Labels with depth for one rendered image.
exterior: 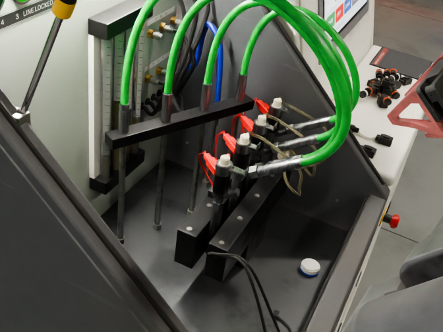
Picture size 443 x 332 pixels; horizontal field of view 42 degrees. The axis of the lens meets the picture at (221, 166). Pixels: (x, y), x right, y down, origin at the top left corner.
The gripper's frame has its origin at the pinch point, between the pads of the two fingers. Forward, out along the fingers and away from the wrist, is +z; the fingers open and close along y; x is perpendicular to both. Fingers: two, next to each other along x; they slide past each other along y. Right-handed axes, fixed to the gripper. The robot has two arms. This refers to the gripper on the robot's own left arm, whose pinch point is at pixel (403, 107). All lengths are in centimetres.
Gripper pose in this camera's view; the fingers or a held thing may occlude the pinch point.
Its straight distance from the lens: 77.9
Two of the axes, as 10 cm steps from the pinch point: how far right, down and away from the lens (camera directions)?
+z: -5.3, 1.9, 8.3
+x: 5.9, 7.8, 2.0
